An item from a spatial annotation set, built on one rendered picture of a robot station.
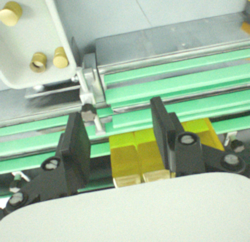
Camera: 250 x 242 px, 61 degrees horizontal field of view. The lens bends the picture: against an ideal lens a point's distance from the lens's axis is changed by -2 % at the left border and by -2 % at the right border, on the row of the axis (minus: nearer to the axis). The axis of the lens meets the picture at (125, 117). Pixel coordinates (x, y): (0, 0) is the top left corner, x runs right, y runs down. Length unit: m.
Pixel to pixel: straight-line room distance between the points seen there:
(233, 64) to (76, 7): 0.36
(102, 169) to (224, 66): 0.43
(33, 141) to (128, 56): 0.28
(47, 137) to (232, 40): 0.45
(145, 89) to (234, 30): 0.25
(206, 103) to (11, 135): 0.46
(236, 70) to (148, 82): 0.17
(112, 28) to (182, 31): 0.17
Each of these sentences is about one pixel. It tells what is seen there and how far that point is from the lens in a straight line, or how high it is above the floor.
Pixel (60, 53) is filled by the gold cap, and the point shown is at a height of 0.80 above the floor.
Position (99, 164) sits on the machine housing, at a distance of 0.68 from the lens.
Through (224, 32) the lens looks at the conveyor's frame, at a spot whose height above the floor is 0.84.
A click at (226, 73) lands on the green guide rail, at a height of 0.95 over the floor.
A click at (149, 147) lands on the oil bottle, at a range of 0.46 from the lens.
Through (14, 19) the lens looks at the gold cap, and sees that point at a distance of 0.51.
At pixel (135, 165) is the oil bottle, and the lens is 0.44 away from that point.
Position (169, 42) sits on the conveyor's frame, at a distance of 0.51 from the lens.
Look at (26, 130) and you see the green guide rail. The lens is 0.57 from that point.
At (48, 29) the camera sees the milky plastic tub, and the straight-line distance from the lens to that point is 0.55.
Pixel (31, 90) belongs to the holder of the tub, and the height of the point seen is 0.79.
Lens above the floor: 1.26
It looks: 42 degrees down
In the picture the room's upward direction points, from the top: 171 degrees clockwise
